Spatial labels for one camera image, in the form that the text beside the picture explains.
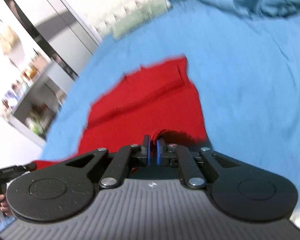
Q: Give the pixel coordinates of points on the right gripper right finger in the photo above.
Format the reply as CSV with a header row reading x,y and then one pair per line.
x,y
179,157

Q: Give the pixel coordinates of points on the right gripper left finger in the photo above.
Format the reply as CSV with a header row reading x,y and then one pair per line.
x,y
124,160

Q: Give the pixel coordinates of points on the red knit garment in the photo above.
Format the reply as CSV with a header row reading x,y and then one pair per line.
x,y
157,100

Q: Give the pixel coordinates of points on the white desk shelf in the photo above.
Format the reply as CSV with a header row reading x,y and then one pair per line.
x,y
33,105

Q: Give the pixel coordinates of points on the blue bed sheet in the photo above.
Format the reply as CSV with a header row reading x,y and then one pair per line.
x,y
246,71

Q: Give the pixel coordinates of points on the hanging beige bag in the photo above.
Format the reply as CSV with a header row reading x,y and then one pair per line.
x,y
8,38

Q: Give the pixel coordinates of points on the green pillow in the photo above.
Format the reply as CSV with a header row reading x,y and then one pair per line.
x,y
135,19

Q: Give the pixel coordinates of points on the white grey wardrobe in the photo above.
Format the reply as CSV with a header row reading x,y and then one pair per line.
x,y
59,32

